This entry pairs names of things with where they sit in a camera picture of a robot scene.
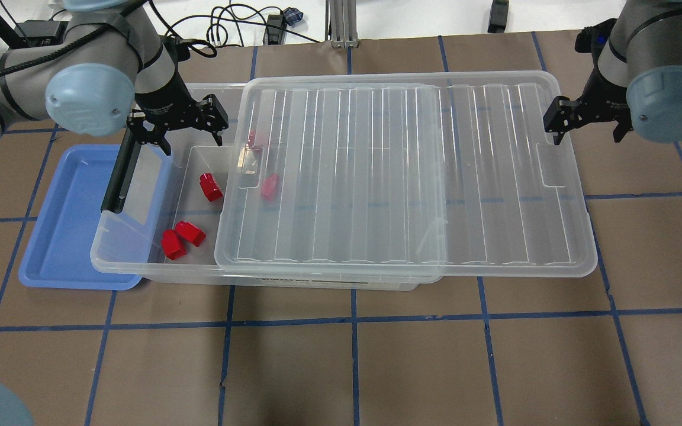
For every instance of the black box handle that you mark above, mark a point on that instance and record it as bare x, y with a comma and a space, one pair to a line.
122, 174

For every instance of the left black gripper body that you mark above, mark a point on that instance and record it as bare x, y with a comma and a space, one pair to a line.
166, 104

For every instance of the clear plastic box lid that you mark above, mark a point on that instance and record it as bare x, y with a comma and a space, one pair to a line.
514, 201

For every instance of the clear plastic storage box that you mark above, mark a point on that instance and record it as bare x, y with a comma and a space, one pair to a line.
157, 260

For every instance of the aluminium frame post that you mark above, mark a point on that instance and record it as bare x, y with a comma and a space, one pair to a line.
342, 24

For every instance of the red block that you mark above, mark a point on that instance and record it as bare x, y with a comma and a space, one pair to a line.
190, 232
172, 245
270, 187
252, 142
210, 188

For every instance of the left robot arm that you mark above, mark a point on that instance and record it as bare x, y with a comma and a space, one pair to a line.
111, 72

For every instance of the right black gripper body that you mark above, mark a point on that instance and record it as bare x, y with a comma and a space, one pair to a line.
606, 108

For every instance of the blue plastic tray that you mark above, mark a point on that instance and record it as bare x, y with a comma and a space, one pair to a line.
58, 252

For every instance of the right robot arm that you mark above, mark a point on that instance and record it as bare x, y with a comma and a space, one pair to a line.
636, 80

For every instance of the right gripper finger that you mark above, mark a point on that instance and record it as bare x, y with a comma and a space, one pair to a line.
560, 130
622, 128

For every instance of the black power adapter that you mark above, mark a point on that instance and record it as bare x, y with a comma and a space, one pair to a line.
275, 27

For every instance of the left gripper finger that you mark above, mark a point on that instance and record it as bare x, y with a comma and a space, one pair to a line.
158, 138
217, 134

